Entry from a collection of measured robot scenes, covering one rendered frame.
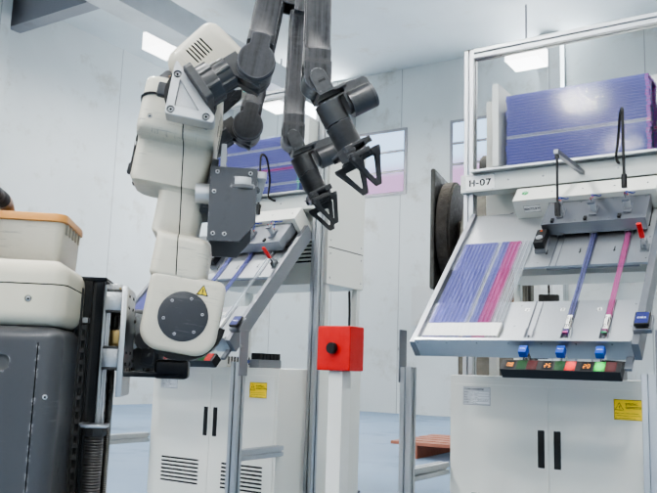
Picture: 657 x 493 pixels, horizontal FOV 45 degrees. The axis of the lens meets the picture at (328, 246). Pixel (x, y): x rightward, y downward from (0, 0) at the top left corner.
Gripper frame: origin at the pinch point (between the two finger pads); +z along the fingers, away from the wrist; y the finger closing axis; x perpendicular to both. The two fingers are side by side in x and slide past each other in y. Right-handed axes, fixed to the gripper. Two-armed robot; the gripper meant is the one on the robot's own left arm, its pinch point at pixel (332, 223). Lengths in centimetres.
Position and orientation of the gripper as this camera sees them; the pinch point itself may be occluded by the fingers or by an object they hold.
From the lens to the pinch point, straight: 204.8
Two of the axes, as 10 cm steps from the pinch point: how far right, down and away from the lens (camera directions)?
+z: 4.3, 9.0, -0.9
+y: -1.0, 1.5, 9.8
